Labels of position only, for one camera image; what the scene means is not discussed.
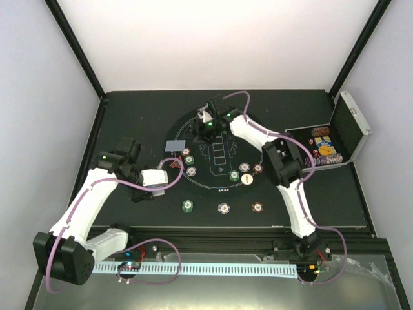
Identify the blue card box in case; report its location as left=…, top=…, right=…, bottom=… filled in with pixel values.
left=314, top=136, right=332, bottom=147

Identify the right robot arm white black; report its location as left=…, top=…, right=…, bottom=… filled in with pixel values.
left=192, top=100, right=321, bottom=260

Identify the brown poker chip stack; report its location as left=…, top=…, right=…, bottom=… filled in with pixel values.
left=252, top=202, right=263, bottom=213

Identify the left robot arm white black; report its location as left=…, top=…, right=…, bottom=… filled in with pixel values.
left=33, top=138, right=168, bottom=285

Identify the brown chip row in case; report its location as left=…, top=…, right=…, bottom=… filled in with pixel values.
left=311, top=127, right=330, bottom=137

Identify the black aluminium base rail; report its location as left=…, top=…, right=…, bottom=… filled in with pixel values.
left=111, top=224, right=327, bottom=260

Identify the round black poker mat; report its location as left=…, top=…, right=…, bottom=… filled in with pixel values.
left=166, top=109, right=266, bottom=200

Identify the blue playing card deck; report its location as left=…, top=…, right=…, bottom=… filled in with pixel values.
left=150, top=185, right=165, bottom=197

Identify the white perforated strip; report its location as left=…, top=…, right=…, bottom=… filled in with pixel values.
left=93, top=261, right=297, bottom=279

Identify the blue card seat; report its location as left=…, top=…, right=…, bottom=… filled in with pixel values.
left=165, top=140, right=186, bottom=152

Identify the orange yellow card box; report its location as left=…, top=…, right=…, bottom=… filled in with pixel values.
left=318, top=145, right=337, bottom=156

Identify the green poker chip stack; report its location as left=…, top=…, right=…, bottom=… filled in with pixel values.
left=181, top=200, right=194, bottom=213

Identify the red triangular marker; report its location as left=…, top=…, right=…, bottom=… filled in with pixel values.
left=170, top=156, right=183, bottom=169

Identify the red white chip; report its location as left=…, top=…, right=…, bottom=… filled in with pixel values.
left=253, top=164, right=263, bottom=174
left=181, top=148, right=190, bottom=156

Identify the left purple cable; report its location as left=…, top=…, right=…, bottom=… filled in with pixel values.
left=45, top=158, right=185, bottom=294

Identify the purple cable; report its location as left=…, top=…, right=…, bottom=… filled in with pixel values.
left=45, top=158, right=185, bottom=294
left=222, top=91, right=348, bottom=285

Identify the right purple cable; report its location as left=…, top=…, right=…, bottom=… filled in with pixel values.
left=222, top=91, right=348, bottom=285

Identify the green chip mat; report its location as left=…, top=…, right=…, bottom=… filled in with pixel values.
left=229, top=170, right=239, bottom=181

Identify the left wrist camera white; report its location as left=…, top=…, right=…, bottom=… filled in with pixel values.
left=141, top=169, right=168, bottom=187

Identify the aluminium poker case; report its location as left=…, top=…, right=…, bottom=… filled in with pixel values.
left=286, top=91, right=373, bottom=171

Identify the purple chip row in case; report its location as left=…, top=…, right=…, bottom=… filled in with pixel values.
left=304, top=153, right=343, bottom=167

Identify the white dealer button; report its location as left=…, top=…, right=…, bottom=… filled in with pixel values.
left=241, top=173, right=254, bottom=185

